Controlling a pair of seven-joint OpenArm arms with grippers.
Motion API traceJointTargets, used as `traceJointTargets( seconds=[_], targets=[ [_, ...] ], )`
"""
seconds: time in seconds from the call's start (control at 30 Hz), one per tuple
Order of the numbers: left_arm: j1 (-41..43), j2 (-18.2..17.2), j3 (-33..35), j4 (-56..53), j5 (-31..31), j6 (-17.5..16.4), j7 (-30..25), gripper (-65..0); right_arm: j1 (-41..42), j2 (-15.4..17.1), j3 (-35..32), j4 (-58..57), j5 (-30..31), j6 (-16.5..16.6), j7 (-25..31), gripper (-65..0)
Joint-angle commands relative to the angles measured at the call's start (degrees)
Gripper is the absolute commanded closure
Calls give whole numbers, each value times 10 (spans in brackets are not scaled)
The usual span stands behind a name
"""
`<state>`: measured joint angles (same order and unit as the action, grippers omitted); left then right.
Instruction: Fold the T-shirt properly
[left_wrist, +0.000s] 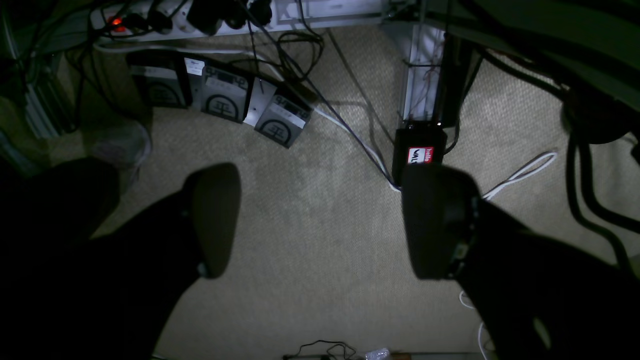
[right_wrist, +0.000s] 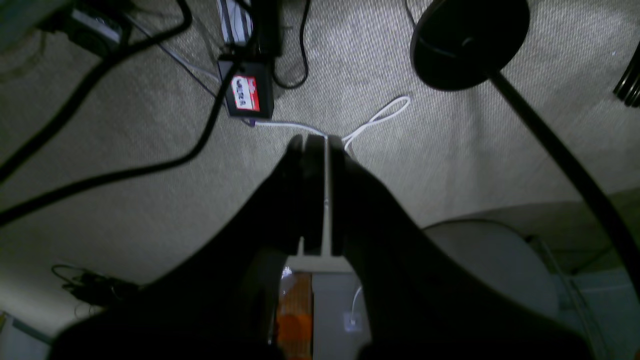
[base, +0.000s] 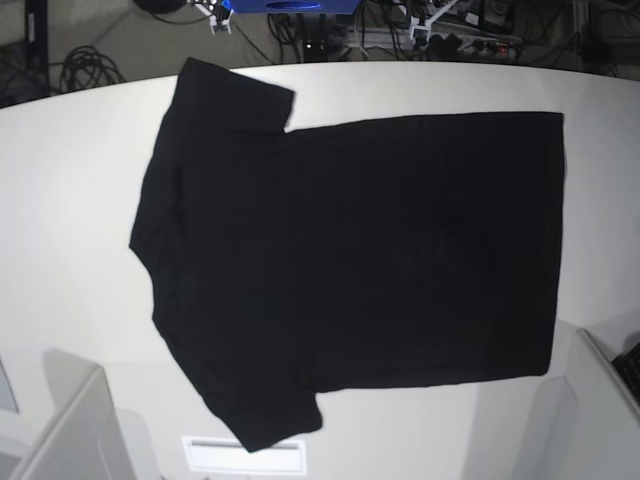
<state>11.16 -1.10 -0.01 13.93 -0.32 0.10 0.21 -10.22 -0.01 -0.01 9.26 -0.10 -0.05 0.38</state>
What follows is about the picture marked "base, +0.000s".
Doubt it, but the coiled black cable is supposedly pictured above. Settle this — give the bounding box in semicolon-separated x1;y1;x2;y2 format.
58;45;125;92

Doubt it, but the white partition panel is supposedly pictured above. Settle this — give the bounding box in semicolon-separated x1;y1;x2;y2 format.
469;327;640;480
1;349;163;479

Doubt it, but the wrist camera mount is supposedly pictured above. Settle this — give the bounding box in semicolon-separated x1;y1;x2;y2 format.
188;0;233;35
406;0;458;41

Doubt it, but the black equipment rack post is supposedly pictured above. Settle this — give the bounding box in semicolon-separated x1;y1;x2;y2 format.
24;0;51;97

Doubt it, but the black keyboard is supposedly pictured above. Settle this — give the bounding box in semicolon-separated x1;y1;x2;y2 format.
613;344;640;402

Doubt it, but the white power strip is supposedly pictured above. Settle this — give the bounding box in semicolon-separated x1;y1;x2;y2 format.
344;27;523;59

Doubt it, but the white table grommet plate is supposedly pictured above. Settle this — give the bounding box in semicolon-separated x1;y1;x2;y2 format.
182;436;307;476

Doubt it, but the white partition panel right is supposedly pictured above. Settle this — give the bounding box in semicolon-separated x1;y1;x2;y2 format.
469;327;640;480

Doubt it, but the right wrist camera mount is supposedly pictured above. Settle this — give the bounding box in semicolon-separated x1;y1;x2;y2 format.
188;0;233;35

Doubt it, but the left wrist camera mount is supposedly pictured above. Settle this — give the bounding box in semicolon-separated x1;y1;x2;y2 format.
406;0;458;41

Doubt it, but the black T-shirt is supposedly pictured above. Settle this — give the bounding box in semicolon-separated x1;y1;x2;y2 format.
130;59;565;452

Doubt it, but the white partition panel left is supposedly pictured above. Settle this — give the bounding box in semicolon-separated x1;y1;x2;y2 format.
1;349;163;479

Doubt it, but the blue box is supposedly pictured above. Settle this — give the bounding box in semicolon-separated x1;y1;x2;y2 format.
229;0;360;14

